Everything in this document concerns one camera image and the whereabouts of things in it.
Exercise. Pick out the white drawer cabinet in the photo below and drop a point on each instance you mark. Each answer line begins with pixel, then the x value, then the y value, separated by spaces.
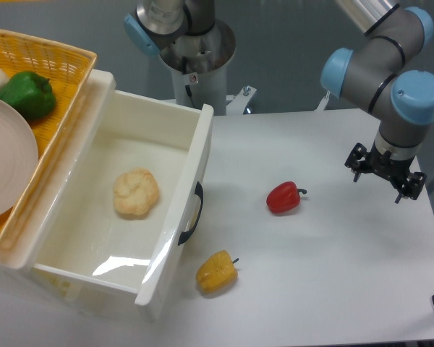
pixel 64 237

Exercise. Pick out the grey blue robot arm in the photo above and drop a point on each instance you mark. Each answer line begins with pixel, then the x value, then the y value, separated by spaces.
pixel 374 79

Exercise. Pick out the white top drawer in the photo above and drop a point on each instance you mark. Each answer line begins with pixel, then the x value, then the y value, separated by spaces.
pixel 173 143

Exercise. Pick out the pale pink plate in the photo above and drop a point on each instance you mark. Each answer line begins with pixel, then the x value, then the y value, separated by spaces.
pixel 18 156

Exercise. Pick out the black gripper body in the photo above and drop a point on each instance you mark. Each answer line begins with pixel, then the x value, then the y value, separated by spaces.
pixel 394 171

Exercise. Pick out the yellow woven basket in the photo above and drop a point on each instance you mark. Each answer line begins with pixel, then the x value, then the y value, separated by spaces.
pixel 63 70

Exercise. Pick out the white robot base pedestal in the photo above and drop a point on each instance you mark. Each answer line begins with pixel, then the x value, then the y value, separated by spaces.
pixel 198 67

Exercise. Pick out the green bell pepper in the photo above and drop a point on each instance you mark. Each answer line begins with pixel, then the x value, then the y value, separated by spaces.
pixel 30 94

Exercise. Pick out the metal table bracket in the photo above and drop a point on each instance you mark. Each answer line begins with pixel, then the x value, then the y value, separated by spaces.
pixel 323 102
pixel 241 103

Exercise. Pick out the beige bread roll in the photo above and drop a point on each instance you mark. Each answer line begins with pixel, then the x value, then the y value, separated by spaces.
pixel 135 192

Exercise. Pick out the metal table bracket right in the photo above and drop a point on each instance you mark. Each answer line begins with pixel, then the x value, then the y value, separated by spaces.
pixel 323 102

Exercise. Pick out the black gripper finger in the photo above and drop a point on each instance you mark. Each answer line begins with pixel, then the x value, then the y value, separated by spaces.
pixel 357 161
pixel 409 186

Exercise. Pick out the yellow bell pepper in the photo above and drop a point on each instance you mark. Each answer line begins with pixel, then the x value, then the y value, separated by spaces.
pixel 216 272

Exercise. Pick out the black top drawer handle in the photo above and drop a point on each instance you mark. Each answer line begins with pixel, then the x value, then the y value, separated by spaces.
pixel 198 199

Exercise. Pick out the red bell pepper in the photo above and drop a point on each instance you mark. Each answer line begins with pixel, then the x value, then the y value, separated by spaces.
pixel 284 197

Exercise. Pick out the metal table bracket left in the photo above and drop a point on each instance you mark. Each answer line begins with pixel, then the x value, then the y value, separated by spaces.
pixel 241 103

